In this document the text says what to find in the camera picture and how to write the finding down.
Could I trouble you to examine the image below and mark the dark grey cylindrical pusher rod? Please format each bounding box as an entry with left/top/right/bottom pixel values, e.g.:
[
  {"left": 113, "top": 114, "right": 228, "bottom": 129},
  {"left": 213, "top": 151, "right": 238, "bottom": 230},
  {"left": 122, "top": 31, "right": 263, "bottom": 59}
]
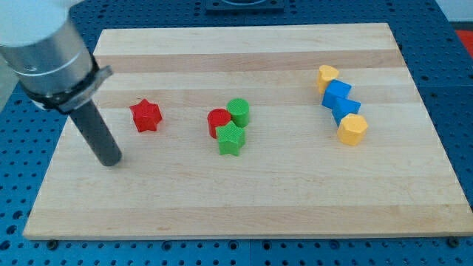
[{"left": 69, "top": 100, "right": 122, "bottom": 166}]

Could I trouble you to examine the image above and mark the red star block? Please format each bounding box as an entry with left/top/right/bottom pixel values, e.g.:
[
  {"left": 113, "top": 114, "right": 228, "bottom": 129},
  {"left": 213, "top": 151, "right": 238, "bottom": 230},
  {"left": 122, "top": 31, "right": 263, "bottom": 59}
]
[{"left": 129, "top": 99, "right": 163, "bottom": 132}]

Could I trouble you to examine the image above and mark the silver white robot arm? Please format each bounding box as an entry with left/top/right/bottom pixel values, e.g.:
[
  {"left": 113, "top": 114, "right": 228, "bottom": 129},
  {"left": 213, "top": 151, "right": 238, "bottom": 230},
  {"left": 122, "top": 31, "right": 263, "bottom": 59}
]
[{"left": 1, "top": 0, "right": 122, "bottom": 166}]

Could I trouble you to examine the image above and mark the green star block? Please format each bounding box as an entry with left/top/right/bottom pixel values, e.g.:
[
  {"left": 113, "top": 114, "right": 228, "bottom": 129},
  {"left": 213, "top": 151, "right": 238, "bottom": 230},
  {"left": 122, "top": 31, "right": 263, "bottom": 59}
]
[{"left": 216, "top": 121, "right": 245, "bottom": 156}]

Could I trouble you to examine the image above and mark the red cylinder block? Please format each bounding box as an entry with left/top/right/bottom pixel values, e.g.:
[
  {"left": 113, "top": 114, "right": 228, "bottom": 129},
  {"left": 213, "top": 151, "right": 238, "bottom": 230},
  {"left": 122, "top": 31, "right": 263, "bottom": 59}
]
[{"left": 207, "top": 109, "right": 231, "bottom": 139}]

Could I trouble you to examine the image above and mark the green cylinder block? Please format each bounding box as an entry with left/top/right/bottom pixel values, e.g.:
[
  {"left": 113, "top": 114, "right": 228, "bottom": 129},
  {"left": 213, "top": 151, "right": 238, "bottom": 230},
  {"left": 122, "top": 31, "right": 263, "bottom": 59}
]
[{"left": 226, "top": 98, "right": 250, "bottom": 127}]

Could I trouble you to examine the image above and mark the light wooden board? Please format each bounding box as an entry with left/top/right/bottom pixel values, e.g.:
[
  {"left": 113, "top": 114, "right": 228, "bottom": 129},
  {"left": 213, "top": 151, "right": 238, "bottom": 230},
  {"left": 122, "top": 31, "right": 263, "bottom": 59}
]
[{"left": 23, "top": 23, "right": 472, "bottom": 240}]

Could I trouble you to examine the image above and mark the yellow heart block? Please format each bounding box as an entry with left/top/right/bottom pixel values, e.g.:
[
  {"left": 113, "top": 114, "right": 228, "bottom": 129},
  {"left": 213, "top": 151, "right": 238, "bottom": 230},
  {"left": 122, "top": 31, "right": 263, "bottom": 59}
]
[{"left": 316, "top": 65, "right": 339, "bottom": 94}]

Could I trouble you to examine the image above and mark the blue cube block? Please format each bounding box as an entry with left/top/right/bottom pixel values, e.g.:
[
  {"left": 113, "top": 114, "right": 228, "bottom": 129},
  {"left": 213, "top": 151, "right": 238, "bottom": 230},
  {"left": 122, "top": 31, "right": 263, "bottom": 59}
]
[{"left": 321, "top": 79, "right": 352, "bottom": 109}]

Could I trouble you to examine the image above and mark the blue triangular block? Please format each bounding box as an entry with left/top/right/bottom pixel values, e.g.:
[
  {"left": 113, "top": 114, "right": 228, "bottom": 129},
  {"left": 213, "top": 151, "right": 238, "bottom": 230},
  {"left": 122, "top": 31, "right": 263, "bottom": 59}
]
[{"left": 332, "top": 98, "right": 361, "bottom": 126}]

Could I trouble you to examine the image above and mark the yellow hexagon block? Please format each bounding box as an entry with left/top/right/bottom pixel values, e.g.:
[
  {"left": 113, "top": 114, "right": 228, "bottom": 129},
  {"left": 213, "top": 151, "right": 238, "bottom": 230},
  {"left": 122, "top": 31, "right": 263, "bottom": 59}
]
[{"left": 337, "top": 113, "right": 369, "bottom": 146}]

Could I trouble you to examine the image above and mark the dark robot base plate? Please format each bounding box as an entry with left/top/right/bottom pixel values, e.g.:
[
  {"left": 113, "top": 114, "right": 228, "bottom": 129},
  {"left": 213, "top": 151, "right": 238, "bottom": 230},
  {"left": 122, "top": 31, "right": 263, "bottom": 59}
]
[{"left": 203, "top": 0, "right": 285, "bottom": 13}]

